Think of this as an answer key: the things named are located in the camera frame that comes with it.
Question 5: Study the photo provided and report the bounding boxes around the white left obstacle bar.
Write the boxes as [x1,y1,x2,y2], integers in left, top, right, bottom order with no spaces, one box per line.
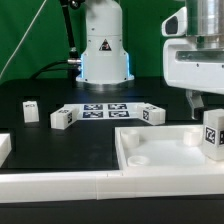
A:
[0,133,12,167]

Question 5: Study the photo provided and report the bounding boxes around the white front obstacle bar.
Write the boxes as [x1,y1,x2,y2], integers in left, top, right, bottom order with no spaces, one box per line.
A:
[0,164,224,203]

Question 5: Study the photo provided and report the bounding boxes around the white obstacle bar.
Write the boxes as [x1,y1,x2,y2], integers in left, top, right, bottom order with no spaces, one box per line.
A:
[0,133,12,167]
[0,164,224,203]

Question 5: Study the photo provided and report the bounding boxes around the white fiducial tag sheet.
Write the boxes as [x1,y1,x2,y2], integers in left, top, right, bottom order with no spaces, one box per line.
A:
[70,102,138,120]

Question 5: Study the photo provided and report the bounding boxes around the black cable on base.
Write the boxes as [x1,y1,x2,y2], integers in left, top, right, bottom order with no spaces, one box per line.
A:
[30,58,83,80]

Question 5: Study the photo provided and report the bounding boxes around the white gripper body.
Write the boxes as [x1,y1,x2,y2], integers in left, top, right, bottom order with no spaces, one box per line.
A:
[161,5,224,94]

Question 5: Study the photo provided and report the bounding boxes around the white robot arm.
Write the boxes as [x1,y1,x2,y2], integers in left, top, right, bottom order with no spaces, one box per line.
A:
[76,0,224,109]

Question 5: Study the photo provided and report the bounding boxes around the white cable on backdrop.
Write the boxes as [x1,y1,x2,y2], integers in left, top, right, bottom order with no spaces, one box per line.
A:
[0,0,49,80]

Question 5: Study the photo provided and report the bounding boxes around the white square tabletop part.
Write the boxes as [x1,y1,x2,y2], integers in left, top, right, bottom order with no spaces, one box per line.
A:
[115,125,224,170]

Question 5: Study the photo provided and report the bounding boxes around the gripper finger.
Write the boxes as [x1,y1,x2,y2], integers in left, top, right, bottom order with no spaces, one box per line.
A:
[186,89,204,120]

